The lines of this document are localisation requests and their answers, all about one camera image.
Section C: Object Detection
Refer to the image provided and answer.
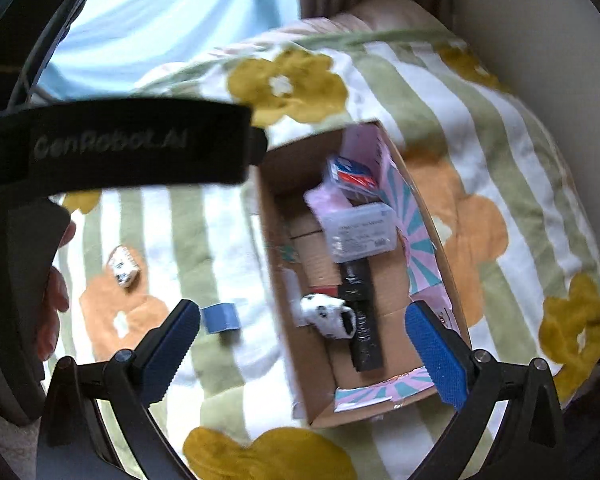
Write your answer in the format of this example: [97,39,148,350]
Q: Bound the light blue sheet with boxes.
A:
[30,0,304,107]

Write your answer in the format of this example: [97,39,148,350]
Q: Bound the white panda sock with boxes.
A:
[299,294,359,344]

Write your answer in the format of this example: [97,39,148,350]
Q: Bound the cardboard box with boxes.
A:
[252,119,474,429]

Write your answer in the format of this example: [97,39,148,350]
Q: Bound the person's left hand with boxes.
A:
[39,220,77,362]

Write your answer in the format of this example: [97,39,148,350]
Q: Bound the black trash bag roll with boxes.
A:
[337,255,386,374]

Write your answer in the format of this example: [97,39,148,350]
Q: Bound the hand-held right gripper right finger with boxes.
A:
[404,301,568,480]

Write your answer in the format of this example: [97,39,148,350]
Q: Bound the clear plastic box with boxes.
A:
[320,203,399,264]

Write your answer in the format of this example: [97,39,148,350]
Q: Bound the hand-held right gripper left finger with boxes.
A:
[36,299,202,480]

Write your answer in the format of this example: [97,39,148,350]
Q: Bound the red and blue plastic box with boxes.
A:
[322,155,384,201]

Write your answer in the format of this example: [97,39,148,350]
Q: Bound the pink soft packet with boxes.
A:
[304,182,354,221]

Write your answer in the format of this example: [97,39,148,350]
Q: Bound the striped flower blanket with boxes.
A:
[45,15,600,480]

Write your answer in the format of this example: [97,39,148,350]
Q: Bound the black and white patterned box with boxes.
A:
[106,245,142,291]

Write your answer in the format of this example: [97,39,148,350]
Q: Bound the small blue box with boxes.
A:
[200,302,241,335]

